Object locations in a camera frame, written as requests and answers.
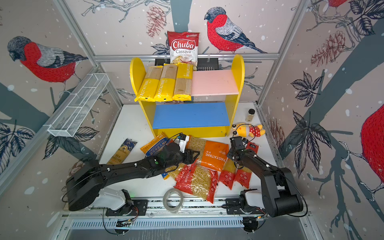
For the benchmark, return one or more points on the clear tape roll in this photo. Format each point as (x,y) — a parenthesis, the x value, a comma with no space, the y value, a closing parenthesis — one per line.
(173,200)

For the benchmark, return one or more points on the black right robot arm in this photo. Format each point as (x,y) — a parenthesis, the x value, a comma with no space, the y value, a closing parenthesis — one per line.
(280,194)

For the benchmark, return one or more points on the red macaroni bag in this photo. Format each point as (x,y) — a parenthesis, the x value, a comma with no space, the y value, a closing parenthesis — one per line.
(176,172)
(197,181)

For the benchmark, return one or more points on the yellow shelf pink blue boards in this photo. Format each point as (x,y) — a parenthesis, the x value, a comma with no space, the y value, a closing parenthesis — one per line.
(203,119)

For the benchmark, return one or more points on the red spaghetti bag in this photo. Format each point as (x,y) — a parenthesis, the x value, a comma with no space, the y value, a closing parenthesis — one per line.
(243,176)
(228,174)

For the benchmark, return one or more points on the red macaroni bag upper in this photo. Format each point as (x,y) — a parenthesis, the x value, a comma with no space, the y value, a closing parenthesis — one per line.
(176,172)

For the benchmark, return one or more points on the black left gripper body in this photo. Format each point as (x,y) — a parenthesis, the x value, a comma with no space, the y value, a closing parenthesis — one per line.
(186,160)

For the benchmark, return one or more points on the yellow plush toy red dress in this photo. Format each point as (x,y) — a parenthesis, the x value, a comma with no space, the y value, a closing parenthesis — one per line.
(248,130)

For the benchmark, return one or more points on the red Chuba cassava chips bag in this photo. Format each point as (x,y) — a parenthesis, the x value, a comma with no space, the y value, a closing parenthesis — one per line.
(184,48)

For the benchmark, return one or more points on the yellow Pastatime spaghetti bag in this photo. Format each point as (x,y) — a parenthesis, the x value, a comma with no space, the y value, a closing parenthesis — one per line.
(150,84)
(167,83)

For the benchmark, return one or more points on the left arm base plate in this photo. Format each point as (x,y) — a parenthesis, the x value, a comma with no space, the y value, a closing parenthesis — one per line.
(135,208)

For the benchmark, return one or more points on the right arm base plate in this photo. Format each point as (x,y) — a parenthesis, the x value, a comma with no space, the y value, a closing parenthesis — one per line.
(237,207)

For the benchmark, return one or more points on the black rack behind shelf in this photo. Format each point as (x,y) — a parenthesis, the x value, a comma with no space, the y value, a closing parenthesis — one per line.
(203,64)

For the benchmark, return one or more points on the white wire mesh basket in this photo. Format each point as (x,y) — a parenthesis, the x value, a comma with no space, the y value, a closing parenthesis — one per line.
(81,101)

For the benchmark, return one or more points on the red macaroni bag lower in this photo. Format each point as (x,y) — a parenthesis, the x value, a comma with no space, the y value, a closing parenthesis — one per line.
(197,181)

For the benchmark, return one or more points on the small spice jar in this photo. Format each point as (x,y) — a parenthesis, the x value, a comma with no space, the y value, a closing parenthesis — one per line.
(250,116)

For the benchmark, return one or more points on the orange Pastatime pasta bag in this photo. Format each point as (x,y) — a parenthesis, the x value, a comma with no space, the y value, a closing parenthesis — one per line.
(213,155)

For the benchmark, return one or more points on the dark blue spaghetti bag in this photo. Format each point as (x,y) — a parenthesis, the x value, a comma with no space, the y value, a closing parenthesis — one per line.
(122,153)

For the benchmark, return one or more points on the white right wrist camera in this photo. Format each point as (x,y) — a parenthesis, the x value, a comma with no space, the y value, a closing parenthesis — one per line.
(237,143)

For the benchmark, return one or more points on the blue orange pasta bag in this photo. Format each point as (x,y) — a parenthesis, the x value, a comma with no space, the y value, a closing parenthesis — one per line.
(154,145)

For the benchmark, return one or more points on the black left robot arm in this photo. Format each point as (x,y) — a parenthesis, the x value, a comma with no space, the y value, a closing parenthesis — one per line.
(84,186)

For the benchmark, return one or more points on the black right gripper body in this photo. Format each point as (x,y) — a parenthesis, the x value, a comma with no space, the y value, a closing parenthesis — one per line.
(230,153)

